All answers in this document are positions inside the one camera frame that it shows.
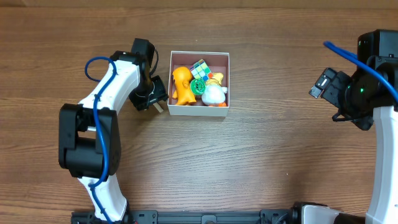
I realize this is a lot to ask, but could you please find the wooden cat rattle drum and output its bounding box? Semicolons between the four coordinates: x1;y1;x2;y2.
153;103;164;113

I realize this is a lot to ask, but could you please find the orange dinosaur toy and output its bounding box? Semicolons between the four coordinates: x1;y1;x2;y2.
172;67;197;105

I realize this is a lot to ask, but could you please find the green round plastic toy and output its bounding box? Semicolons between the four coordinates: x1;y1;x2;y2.
190;78;206;96

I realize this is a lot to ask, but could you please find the colourful puzzle cube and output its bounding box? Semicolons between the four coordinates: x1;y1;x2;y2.
189;59;213;81

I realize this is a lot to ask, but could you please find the white plush duck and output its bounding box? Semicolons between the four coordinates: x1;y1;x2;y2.
201;73;228;107

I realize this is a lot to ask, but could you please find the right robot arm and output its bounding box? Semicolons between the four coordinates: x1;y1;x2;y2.
279;29;397;224

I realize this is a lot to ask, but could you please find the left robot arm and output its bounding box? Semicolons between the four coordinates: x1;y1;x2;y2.
58;39;169;223

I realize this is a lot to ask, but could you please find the white open cardboard box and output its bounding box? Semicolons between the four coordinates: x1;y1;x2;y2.
167;51;229;117

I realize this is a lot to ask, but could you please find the right blue cable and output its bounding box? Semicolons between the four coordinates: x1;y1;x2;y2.
323;40;398;105

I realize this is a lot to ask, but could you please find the blue cable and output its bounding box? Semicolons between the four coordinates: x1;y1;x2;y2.
323;40;398;105
84;56;118;224

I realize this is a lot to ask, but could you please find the left blue cable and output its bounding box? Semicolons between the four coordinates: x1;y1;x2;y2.
84;56;118;224

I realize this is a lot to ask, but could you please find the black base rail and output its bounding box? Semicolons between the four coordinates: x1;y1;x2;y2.
70;210;296;224

